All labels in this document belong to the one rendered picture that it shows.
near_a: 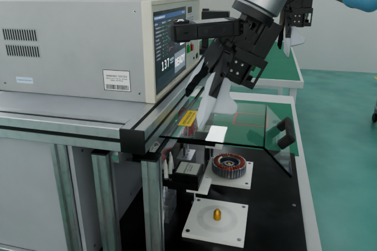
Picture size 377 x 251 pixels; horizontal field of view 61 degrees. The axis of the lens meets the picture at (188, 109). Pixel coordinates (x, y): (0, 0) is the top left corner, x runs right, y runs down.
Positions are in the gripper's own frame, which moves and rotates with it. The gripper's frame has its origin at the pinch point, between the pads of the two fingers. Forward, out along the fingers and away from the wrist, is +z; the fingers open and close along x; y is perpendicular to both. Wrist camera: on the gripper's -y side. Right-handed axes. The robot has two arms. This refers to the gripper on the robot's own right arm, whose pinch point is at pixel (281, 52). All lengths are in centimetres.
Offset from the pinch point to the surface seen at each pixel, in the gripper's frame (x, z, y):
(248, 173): -12.3, 36.9, -8.7
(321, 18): 479, 26, 148
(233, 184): -18.9, 37.1, -13.7
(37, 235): -50, 33, -58
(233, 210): -31, 37, -14
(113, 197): -51, 21, -40
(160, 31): -36.3, -10.8, -31.5
